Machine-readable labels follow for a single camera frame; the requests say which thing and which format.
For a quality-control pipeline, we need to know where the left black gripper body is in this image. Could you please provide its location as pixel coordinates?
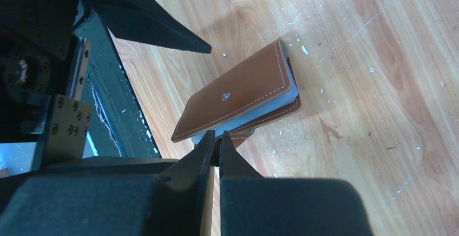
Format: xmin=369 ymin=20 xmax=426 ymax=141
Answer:
xmin=1 ymin=0 xmax=91 ymax=170

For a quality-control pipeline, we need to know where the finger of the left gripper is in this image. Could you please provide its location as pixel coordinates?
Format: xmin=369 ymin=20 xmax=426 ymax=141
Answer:
xmin=86 ymin=0 xmax=212 ymax=54

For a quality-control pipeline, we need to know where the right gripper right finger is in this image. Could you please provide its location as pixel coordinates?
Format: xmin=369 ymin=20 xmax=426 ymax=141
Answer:
xmin=219 ymin=132 xmax=373 ymax=235

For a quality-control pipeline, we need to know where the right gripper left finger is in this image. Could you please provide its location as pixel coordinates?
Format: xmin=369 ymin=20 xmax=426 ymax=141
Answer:
xmin=143 ymin=130 xmax=216 ymax=235

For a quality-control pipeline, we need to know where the brown leather card holder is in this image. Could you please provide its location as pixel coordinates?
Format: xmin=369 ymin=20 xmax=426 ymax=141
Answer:
xmin=171 ymin=38 xmax=301 ymax=147

